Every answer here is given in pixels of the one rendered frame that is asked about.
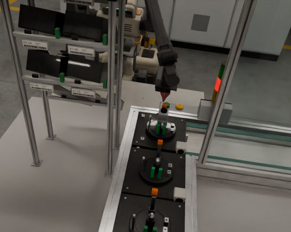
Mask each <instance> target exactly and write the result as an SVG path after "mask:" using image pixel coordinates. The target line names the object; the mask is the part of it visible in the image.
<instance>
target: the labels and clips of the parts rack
mask: <svg viewBox="0 0 291 232"><path fill-rule="evenodd" d="M64 3H70V4H78V5H85V6H94V0H64ZM24 33H25V34H31V30H30V29H25V30H24ZM55 37H56V39H59V38H60V37H61V35H60V28H55ZM71 39H72V40H74V41H78V36H75V35H72V36H71ZM21 42H22V47H25V48H33V49H39V50H46V51H49V44H48V42H46V41H37V40H30V39H23V38H21ZM107 44H108V34H104V35H103V45H104V46H106V45H107ZM68 53H69V54H76V55H82V56H89V57H95V48H90V47H83V46H74V45H68ZM32 77H33V78H38V74H32ZM64 81H65V78H64V73H60V82H62V83H64ZM74 83H75V84H81V82H80V80H75V81H74ZM29 86H30V89H36V90H42V91H49V92H54V85H52V84H45V83H38V82H32V81H29ZM103 88H104V89H106V88H107V79H104V80H103ZM71 94H72V95H78V96H84V97H91V98H96V91H94V90H87V89H80V88H74V87H71ZM47 99H55V100H61V101H68V102H74V103H81V104H90V105H96V106H103V107H107V103H103V102H100V100H97V99H96V100H95V101H89V100H83V99H74V98H67V97H66V95H61V96H54V95H47Z"/></svg>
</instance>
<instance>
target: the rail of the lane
mask: <svg viewBox="0 0 291 232"><path fill-rule="evenodd" d="M130 110H133V111H134V112H135V111H139V112H144V113H151V114H157V115H158V112H159V109H156V108H149V107H143V106H136V105H131V106H130ZM169 116H173V117H180V118H186V122H187V123H194V124H200V125H207V126H208V123H209V121H206V120H199V119H198V118H197V114H191V113H185V112H178V111H171V110H169Z"/></svg>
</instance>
